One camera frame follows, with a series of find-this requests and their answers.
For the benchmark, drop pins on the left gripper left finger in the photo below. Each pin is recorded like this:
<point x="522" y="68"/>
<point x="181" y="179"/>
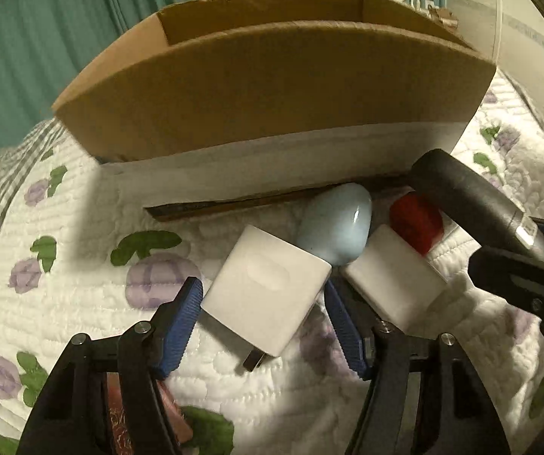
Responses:
<point x="70" y="415"/>

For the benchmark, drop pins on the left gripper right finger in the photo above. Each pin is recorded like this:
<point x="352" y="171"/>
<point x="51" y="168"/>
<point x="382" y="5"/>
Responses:
<point x="424" y="395"/>

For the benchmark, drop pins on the white bottle red cap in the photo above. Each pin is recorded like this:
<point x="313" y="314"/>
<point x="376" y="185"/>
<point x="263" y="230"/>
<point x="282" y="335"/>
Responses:
<point x="417" y="221"/>

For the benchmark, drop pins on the white rectangular charger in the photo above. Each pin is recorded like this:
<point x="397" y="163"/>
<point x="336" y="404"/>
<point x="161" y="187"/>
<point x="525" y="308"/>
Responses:
<point x="395" y="280"/>

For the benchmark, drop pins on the white charger cube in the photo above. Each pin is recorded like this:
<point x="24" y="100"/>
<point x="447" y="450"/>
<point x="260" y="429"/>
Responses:
<point x="264" y="291"/>

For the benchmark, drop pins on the red booklet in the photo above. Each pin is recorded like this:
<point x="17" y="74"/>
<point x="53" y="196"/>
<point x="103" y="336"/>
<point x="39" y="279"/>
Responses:
<point x="170" y="415"/>

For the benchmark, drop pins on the floral white quilt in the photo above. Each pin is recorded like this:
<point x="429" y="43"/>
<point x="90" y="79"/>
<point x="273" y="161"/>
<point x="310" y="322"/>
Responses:
<point x="58" y="277"/>

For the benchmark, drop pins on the light blue oval case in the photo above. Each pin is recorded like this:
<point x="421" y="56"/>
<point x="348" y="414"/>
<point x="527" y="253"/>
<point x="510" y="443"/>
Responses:
<point x="335" y="224"/>

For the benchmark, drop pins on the white wardrobe sliding doors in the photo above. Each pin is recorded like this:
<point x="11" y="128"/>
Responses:
<point x="511" y="33"/>

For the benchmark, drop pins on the brown cardboard box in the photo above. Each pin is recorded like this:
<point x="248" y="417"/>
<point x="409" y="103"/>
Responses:
<point x="212" y="105"/>

